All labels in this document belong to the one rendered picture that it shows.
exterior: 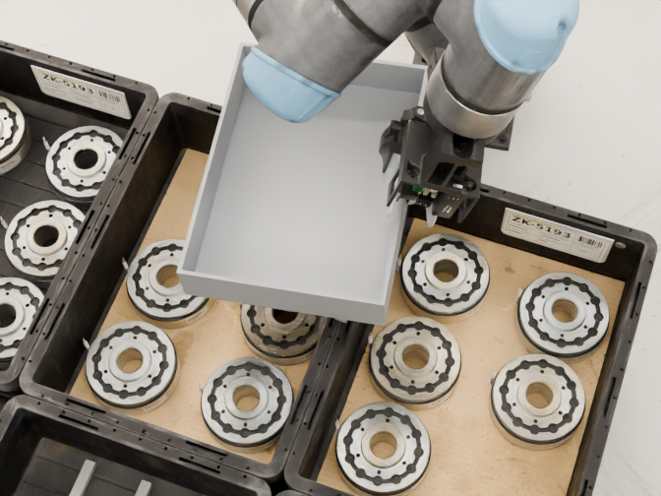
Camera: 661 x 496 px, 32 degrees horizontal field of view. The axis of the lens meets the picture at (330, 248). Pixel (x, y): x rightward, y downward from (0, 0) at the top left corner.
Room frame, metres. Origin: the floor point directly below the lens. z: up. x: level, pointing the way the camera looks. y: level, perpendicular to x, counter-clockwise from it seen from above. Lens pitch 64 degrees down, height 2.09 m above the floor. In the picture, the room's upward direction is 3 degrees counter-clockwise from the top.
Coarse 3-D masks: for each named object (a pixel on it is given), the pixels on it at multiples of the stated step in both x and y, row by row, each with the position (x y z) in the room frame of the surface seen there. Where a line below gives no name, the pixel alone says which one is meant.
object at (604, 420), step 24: (480, 192) 0.63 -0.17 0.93; (504, 192) 0.63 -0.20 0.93; (552, 216) 0.59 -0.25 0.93; (576, 216) 0.59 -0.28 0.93; (648, 240) 0.55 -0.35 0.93; (648, 264) 0.53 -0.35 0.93; (336, 336) 0.46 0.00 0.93; (624, 336) 0.44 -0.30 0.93; (336, 360) 0.43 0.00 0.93; (624, 360) 0.42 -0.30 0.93; (312, 408) 0.38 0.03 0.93; (600, 408) 0.37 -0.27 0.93; (312, 432) 0.36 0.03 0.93; (600, 432) 0.34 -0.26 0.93; (600, 456) 0.32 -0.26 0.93; (288, 480) 0.31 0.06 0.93; (312, 480) 0.31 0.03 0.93
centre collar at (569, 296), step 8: (552, 296) 0.52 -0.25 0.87; (560, 296) 0.52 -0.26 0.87; (568, 296) 0.52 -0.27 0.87; (576, 296) 0.52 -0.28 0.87; (544, 304) 0.51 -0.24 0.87; (552, 304) 0.51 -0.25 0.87; (576, 304) 0.51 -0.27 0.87; (544, 312) 0.50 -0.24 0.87; (584, 312) 0.50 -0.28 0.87; (552, 320) 0.49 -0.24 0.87; (576, 320) 0.49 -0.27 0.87; (584, 320) 0.49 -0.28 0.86; (560, 328) 0.48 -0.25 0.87; (568, 328) 0.48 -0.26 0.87; (576, 328) 0.48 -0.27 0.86
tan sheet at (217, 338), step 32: (192, 160) 0.75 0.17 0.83; (192, 192) 0.70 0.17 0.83; (160, 224) 0.66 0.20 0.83; (128, 320) 0.54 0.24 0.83; (224, 320) 0.53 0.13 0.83; (288, 320) 0.53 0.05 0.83; (192, 352) 0.49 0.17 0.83; (224, 352) 0.49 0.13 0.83; (192, 384) 0.45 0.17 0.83; (160, 416) 0.42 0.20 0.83; (192, 416) 0.42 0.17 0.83; (224, 448) 0.38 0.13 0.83
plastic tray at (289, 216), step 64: (384, 64) 0.69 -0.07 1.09; (256, 128) 0.66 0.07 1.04; (320, 128) 0.65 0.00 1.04; (384, 128) 0.65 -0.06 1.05; (256, 192) 0.58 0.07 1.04; (320, 192) 0.57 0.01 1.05; (384, 192) 0.57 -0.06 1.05; (192, 256) 0.50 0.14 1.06; (256, 256) 0.51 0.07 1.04; (320, 256) 0.50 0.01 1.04; (384, 256) 0.50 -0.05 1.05; (384, 320) 0.43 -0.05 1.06
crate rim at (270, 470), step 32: (128, 160) 0.69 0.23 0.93; (96, 224) 0.61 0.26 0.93; (64, 288) 0.54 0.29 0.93; (32, 352) 0.46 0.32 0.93; (320, 352) 0.44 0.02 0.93; (32, 384) 0.43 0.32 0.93; (96, 416) 0.39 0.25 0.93; (128, 416) 0.39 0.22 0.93; (288, 416) 0.38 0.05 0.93; (192, 448) 0.35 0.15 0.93; (288, 448) 0.34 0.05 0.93
